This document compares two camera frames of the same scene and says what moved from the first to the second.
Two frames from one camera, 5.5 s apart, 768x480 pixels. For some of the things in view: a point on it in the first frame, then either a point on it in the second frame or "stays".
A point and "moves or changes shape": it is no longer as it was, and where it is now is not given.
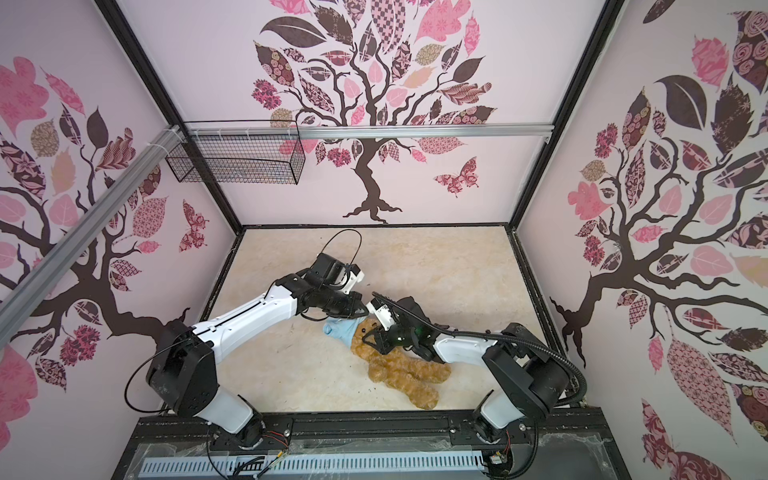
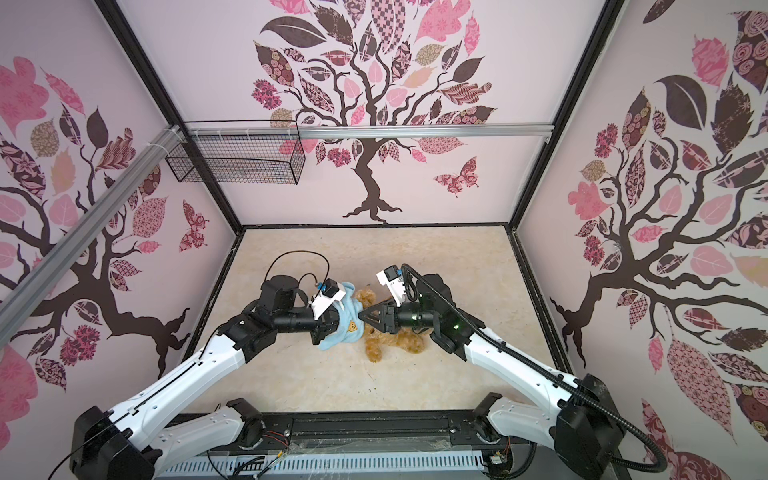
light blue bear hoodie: (342, 328) moves or changes shape
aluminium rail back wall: (374, 129) stays
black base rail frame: (557, 447) stays
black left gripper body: (339, 304) to (324, 323)
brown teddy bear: (411, 375) moves or changes shape
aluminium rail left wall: (42, 275) stays
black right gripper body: (397, 337) to (401, 318)
